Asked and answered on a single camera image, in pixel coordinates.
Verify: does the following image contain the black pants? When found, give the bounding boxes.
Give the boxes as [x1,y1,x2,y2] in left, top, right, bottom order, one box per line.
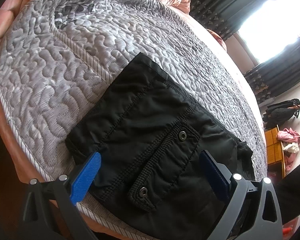
[65,54,254,239]

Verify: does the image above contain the orange wooden cabinet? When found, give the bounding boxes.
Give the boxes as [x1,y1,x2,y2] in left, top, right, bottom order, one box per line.
[264,126,286,180]

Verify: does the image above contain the pink bed sheet mattress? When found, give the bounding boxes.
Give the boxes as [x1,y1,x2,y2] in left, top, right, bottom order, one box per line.
[0,0,268,240]

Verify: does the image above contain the pink clothes pile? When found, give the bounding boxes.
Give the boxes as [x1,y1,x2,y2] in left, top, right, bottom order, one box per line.
[277,128,300,174]

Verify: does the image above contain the black bag on floor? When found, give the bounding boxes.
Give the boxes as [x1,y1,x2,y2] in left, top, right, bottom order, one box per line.
[262,99,300,131]

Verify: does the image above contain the grey quilted bed cover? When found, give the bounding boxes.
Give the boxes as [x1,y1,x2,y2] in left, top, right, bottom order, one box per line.
[0,0,267,239]

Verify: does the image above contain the dark patterned curtain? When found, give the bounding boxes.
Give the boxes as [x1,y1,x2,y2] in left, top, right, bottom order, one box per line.
[190,0,300,104]

